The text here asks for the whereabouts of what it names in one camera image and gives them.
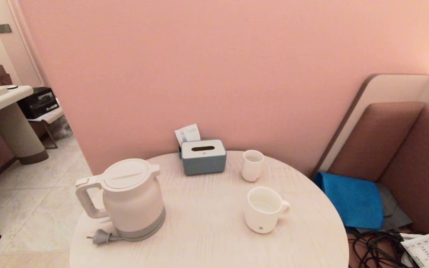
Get beige rounded backrest panel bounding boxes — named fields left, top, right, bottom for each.
left=311, top=74, right=429, bottom=178

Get grey tissue box white lid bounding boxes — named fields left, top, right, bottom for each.
left=180, top=140, right=227, bottom=176

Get black cable bundle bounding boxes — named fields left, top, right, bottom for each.
left=348, top=227, right=429, bottom=268

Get small white metal-legged stool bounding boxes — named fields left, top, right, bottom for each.
left=26, top=108, right=64, bottom=149

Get white electric kettle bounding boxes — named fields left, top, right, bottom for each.
left=75, top=159, right=166, bottom=242

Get grey round kettle base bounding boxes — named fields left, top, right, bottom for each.
left=116, top=221, right=166, bottom=243

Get grey folded cloth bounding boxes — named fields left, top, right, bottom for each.
left=376, top=182, right=412, bottom=233

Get clear plastic bag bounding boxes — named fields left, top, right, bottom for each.
left=47, top=115, right=73, bottom=140

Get small white handleless cup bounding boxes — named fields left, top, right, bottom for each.
left=241, top=150, right=264, bottom=182

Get white paper sachets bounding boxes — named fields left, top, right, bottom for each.
left=175, top=124, right=201, bottom=146

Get brown upholstered sofa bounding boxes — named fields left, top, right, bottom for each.
left=328, top=102, right=429, bottom=246

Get printed white paper sheet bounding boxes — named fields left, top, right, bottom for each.
left=400, top=233, right=429, bottom=268

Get grey power plug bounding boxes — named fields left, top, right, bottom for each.
left=86, top=229, right=124, bottom=245

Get black box appliance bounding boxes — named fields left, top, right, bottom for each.
left=17, top=87, right=59, bottom=119

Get blue folded cloth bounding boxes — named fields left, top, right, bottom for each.
left=313, top=172, right=383, bottom=230

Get beige sink pedestal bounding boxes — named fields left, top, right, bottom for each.
left=0, top=102, right=49, bottom=165

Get white ribbed mug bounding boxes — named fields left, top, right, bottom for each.
left=244, top=186, right=290, bottom=234

